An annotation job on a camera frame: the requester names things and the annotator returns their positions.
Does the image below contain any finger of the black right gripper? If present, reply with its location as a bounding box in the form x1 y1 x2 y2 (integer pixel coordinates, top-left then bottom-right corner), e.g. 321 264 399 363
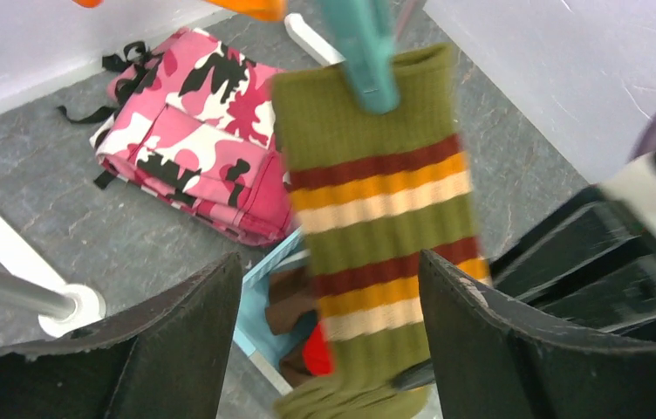
491 186 656 341

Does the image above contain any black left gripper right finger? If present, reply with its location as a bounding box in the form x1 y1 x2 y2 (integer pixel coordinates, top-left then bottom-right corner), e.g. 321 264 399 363
419 250 656 419

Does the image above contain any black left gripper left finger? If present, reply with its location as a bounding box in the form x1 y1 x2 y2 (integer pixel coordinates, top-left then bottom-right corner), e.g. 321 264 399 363
0 253 243 419

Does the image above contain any dark brown sock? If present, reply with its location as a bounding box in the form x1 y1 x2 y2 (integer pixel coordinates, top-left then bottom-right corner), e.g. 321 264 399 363
264 266 317 388

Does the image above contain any red sock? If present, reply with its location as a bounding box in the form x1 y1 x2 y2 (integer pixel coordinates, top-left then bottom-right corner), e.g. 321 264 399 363
302 324 333 376

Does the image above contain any white round clip hanger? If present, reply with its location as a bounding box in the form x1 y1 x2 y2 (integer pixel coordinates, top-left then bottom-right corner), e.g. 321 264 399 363
102 1 400 120

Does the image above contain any light blue plastic basket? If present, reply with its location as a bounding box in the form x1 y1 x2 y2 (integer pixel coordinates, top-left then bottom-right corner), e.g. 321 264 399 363
233 230 317 395

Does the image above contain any white drying rack stand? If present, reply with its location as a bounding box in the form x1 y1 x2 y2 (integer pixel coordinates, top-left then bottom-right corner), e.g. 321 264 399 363
0 12 346 340

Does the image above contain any pink camouflage cloth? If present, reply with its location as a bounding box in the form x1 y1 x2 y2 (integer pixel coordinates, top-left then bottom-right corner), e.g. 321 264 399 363
85 28 294 246

